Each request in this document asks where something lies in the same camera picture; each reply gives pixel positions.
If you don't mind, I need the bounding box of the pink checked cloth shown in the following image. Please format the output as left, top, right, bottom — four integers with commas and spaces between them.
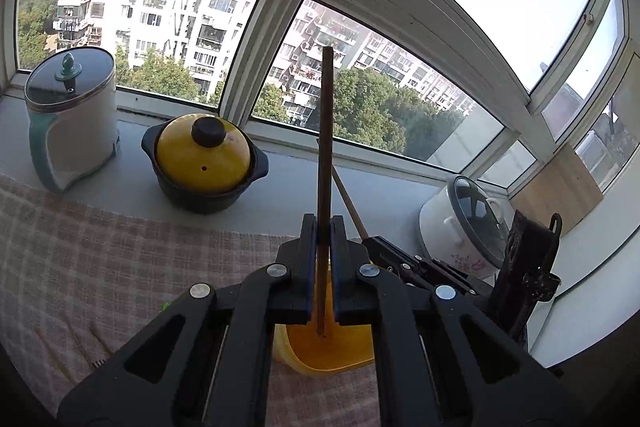
0, 174, 381, 427

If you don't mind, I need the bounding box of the yellow pot lid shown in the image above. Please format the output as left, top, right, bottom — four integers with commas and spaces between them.
154, 114, 252, 194

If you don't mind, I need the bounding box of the metal fork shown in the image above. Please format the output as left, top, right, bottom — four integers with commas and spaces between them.
87, 326, 108, 369

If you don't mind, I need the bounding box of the white teal electric cooker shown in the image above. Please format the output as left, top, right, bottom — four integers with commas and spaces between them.
25, 97, 121, 194

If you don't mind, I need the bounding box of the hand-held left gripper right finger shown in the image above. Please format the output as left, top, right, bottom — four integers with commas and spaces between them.
327, 216, 583, 427

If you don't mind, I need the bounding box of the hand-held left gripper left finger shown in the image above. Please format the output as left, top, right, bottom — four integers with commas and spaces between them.
57, 213, 318, 427

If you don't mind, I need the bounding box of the wooden cutting board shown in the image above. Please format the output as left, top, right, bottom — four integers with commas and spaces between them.
509, 142, 604, 238

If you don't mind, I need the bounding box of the yellow plastic container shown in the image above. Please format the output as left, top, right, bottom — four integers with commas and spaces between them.
272, 257, 376, 375

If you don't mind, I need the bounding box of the black clay pot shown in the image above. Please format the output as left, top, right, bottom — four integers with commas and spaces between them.
141, 122, 269, 214

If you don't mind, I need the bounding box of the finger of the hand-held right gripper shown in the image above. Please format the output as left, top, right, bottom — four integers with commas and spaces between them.
362, 236, 436, 273
374, 259, 436, 288

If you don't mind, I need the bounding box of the glass lid with green knob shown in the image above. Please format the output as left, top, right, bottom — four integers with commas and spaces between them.
24, 47, 117, 112

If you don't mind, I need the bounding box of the brown wooden chopstick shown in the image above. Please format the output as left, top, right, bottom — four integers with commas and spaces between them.
316, 138, 363, 240
315, 47, 335, 339

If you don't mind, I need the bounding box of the glass slow cooker lid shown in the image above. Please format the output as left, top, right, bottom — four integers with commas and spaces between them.
446, 175, 510, 270

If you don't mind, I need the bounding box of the white floral slow cooker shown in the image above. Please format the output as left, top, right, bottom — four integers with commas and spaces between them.
419, 177, 511, 280

